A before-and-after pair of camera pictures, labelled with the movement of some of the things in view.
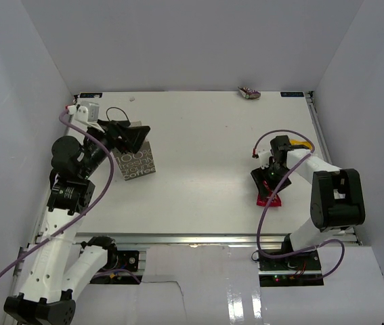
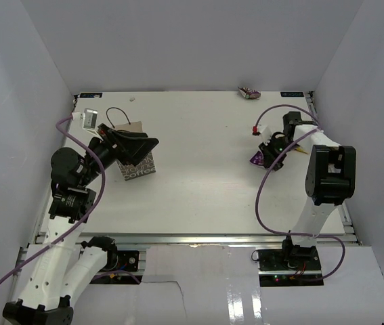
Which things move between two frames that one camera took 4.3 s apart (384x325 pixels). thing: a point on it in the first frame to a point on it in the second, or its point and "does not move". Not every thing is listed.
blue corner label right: [292, 94] does not move
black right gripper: [260, 175] to [269, 156]
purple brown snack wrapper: [249, 93] does not move
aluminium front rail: [207, 240] does not move
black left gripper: [131, 137] to [137, 147]
